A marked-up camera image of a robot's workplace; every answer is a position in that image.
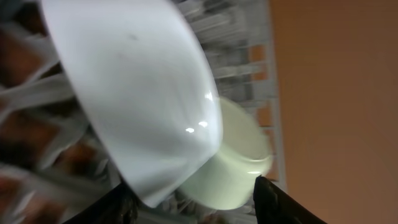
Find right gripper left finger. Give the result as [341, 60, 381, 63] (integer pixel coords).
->
[63, 183, 139, 224]

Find light blue small bowl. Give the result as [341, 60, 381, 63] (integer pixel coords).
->
[40, 0, 223, 207]

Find yellow plastic cup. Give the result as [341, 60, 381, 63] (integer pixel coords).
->
[179, 97, 274, 210]

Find grey dishwasher rack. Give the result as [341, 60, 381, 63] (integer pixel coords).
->
[1, 1, 279, 223]

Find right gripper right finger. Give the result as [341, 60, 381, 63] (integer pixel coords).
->
[252, 175, 326, 224]

